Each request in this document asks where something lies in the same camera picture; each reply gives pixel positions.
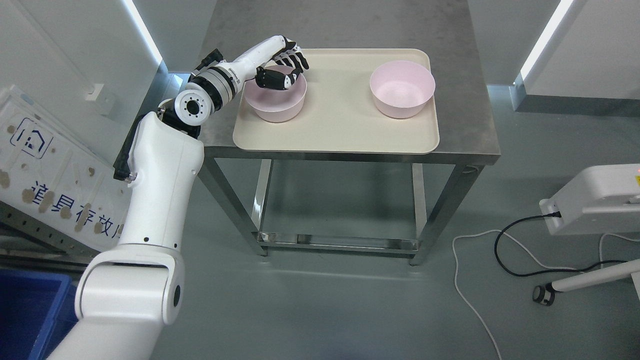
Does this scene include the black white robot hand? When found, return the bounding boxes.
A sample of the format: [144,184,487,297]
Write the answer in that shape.
[230,35,310,91]

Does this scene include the pink bowl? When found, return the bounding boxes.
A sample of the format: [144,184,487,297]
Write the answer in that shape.
[369,60,436,119]
[242,74,307,123]

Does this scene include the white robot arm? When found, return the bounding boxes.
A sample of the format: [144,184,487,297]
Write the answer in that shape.
[49,49,236,360]

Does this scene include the metal shelf rack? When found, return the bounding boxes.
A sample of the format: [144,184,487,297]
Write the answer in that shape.
[0,202,99,274]

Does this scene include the beige plastic tray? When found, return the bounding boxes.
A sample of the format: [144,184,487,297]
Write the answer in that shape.
[232,48,440,155]

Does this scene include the steel table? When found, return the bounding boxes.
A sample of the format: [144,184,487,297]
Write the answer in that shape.
[199,0,501,266]

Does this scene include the white sign board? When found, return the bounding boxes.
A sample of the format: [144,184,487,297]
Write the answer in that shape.
[0,86,131,252]

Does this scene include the blue bin lower left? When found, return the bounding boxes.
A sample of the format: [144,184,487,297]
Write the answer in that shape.
[0,269,78,360]

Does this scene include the white stand leg with caster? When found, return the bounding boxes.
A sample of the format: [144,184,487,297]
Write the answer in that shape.
[532,259,640,306]

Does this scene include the white machine housing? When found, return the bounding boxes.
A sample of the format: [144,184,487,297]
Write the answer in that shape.
[538,163,640,236]

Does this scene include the white floor cable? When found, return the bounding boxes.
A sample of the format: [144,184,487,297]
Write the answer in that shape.
[452,229,640,360]

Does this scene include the black power cable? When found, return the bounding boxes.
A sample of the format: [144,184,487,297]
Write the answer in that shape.
[494,212,628,278]

